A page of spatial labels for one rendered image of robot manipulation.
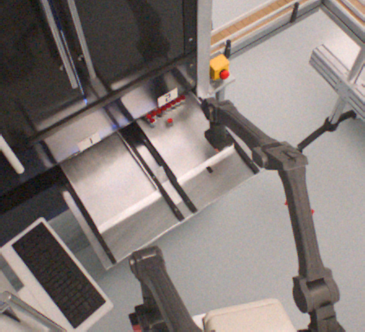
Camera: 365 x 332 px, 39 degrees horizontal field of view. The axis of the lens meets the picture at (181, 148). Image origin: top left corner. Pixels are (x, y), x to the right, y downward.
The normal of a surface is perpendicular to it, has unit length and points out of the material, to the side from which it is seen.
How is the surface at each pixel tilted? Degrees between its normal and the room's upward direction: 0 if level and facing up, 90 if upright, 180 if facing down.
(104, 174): 0
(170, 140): 0
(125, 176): 0
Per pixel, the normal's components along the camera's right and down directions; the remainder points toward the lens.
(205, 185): -0.02, -0.46
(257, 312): -0.14, -0.93
